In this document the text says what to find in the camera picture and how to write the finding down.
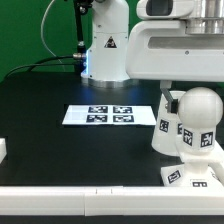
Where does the white lamp bulb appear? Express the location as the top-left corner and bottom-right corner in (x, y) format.
(176, 87), (223, 153)

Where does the white front fence rail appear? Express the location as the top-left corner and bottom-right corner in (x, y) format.
(0, 186), (224, 216)

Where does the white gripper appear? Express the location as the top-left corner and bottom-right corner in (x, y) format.
(126, 0), (224, 114)

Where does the white lamp shade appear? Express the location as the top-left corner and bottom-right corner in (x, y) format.
(151, 95), (182, 156)

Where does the black cable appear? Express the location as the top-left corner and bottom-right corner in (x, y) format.
(2, 0), (93, 82)

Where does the white lamp base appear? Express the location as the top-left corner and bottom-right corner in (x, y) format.
(161, 145), (223, 188)

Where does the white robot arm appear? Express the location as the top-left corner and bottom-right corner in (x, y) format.
(82, 0), (224, 111)

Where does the grey cable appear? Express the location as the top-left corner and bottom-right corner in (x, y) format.
(40, 0), (68, 71)

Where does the white marker sheet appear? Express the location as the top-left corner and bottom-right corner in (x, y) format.
(62, 105), (156, 126)

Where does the white left fence rail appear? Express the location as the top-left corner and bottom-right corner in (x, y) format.
(0, 138), (7, 164)

